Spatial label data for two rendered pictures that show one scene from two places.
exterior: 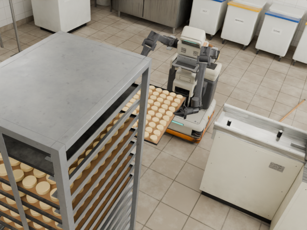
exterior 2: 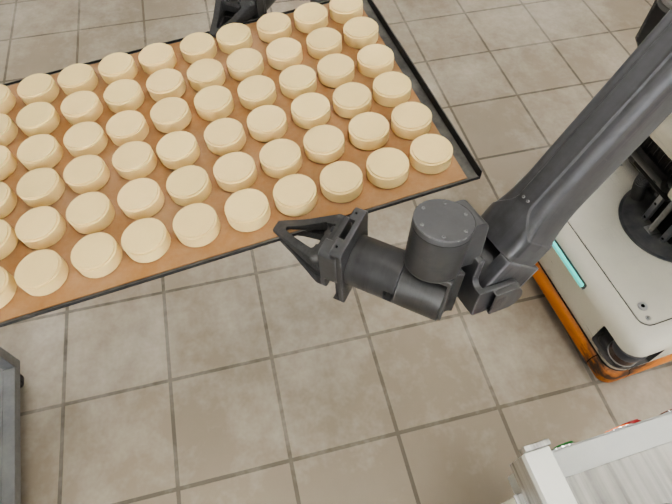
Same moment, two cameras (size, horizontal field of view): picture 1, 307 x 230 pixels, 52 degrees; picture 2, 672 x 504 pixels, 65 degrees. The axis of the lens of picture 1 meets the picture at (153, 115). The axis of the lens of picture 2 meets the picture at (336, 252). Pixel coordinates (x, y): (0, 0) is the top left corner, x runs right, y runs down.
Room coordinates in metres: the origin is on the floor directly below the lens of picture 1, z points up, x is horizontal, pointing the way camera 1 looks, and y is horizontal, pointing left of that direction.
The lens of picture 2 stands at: (1.72, -0.46, 1.48)
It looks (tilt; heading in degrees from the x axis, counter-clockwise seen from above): 57 degrees down; 52
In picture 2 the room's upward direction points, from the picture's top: straight up
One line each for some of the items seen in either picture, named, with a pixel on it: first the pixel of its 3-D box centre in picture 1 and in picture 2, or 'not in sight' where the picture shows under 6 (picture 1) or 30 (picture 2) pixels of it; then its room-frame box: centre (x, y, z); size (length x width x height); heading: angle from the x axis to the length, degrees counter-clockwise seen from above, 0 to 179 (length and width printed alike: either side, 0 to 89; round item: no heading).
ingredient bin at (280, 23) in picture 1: (277, 33); not in sight; (5.29, -1.98, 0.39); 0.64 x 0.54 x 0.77; 154
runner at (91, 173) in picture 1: (105, 152); not in sight; (0.92, 0.18, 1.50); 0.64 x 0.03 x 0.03; 160
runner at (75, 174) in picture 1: (104, 137); not in sight; (0.92, 0.18, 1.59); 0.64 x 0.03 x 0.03; 160
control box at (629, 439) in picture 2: (218, 125); (609, 451); (2.09, -0.57, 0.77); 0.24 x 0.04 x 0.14; 158
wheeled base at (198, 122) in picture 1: (183, 112); (649, 245); (3.01, -0.37, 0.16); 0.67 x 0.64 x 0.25; 160
